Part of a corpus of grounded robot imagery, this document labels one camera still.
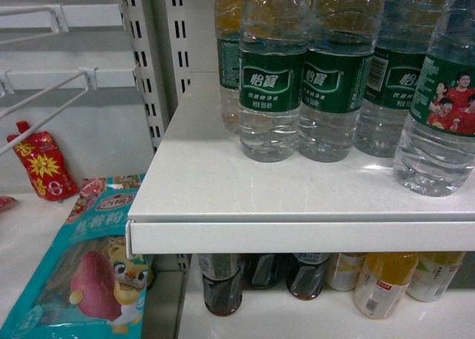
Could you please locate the water bottle athletes label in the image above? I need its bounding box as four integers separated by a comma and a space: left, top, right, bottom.
393, 0, 474, 197

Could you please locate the white upper shelf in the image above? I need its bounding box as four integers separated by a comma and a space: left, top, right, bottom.
127, 72, 474, 254

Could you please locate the water bottle green label front-left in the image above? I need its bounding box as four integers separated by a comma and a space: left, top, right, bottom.
239, 0, 311, 162

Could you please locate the white slotted shelf upright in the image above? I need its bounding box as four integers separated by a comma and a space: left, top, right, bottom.
122, 0, 170, 151

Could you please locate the water bottle green barcode label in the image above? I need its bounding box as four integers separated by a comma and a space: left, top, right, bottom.
354, 0, 446, 158

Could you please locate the dark drink bottle middle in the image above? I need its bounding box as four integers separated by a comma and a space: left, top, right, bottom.
244, 253, 287, 289

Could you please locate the dark drink bottle left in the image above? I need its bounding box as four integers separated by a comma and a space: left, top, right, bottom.
198, 254, 243, 317

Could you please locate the dark drink bottle blue label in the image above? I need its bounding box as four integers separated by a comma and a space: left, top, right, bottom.
286, 253, 330, 300

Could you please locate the white yellow drink bottle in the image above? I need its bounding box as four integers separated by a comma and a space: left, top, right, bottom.
325, 252, 367, 292

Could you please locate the yellow tea bottle green label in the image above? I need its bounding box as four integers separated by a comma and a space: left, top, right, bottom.
214, 0, 243, 134

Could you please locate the orange juice bottle white label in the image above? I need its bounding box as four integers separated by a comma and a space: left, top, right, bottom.
353, 252, 419, 320

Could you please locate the teal sweet potato noodle bag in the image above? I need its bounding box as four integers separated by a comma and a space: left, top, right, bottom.
1, 174, 154, 338

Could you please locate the red spouted sauce pouch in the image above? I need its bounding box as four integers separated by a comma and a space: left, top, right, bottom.
13, 131, 79, 202

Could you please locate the yellow tea bottle white label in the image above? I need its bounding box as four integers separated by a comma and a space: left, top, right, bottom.
406, 251, 466, 303

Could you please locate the red packet edge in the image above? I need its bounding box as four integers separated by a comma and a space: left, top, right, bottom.
0, 195, 18, 213

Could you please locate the white wire hook rack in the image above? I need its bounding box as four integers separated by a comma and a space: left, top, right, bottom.
0, 3, 144, 157

